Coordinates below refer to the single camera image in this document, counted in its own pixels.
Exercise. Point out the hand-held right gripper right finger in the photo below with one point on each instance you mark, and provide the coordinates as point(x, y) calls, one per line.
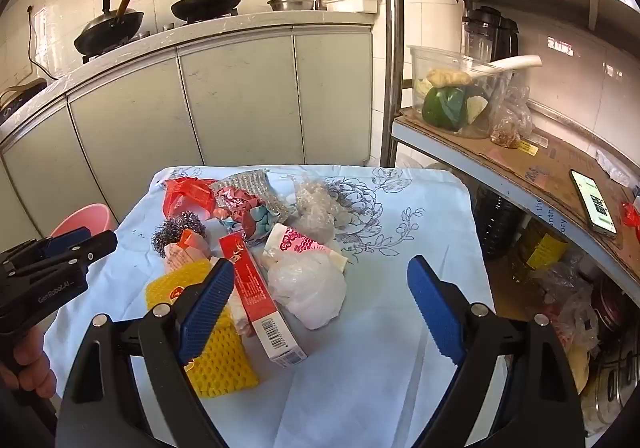
point(435, 313)

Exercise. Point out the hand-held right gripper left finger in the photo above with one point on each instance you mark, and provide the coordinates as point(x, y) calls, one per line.
point(210, 313)

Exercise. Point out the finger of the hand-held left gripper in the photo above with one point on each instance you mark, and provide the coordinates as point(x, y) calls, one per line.
point(65, 240)
point(92, 250)

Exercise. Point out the pink plastic bucket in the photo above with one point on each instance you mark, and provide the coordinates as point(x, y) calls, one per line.
point(85, 218)

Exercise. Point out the long red cardboard box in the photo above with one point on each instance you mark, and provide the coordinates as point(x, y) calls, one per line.
point(255, 293)

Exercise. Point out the yellow foam fruit net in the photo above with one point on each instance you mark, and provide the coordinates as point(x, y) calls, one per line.
point(225, 363)

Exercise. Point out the steel wool scourer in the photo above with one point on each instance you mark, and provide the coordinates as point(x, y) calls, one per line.
point(172, 233)

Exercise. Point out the white plastic bag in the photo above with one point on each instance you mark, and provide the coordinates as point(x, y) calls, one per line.
point(310, 293)

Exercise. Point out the maroon teal wrapper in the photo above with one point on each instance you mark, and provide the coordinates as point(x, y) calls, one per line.
point(247, 215)

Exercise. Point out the red plastic wrapper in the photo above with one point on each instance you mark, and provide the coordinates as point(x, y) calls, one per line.
point(185, 195)

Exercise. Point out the white packet with red pattern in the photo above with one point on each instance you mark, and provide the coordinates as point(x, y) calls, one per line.
point(300, 243)

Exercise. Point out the silver bubble wrap piece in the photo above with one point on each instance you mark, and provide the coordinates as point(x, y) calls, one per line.
point(245, 179)

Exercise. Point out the clear plastic wrap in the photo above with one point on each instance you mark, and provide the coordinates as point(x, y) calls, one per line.
point(315, 203)

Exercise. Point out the person's left hand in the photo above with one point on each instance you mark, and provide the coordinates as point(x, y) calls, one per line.
point(32, 363)

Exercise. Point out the light blue floral tablecloth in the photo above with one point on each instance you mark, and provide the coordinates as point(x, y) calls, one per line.
point(375, 328)

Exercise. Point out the dark plastic bottle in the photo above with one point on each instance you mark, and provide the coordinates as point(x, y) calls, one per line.
point(495, 223)

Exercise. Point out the yellow oil bottle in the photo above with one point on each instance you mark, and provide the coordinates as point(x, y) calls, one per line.
point(542, 248)

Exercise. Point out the black induction cooker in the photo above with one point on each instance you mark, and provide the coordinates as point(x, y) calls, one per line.
point(20, 101)

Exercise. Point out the metal shelf rack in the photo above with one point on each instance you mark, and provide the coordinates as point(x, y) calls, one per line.
point(500, 163)

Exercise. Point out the brown cardboard sheet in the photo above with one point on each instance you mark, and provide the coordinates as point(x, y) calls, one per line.
point(545, 168)

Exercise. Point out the smartphone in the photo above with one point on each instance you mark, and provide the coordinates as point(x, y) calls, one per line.
point(595, 200)

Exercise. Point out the clear bag with brown contents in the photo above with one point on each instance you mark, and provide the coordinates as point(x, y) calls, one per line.
point(510, 123)

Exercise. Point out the green pepper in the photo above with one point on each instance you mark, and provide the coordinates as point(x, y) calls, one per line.
point(442, 108)

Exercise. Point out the grey kitchen counter cabinet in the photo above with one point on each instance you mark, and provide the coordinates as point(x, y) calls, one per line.
point(225, 93)

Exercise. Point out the black wok with lid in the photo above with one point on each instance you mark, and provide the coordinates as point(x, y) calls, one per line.
point(107, 33)

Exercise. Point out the small red packet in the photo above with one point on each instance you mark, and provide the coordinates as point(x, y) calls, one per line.
point(631, 220)

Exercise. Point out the ginger root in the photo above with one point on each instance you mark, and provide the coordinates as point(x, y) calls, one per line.
point(447, 77)

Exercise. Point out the clear plastic container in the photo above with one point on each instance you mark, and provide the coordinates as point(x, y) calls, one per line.
point(435, 61)

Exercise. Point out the white ladle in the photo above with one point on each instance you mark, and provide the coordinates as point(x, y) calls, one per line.
point(510, 64)

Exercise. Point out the black blender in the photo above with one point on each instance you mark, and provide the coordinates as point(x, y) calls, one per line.
point(492, 33)

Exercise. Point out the white rectangular tray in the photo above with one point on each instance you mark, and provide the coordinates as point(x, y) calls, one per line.
point(352, 3)

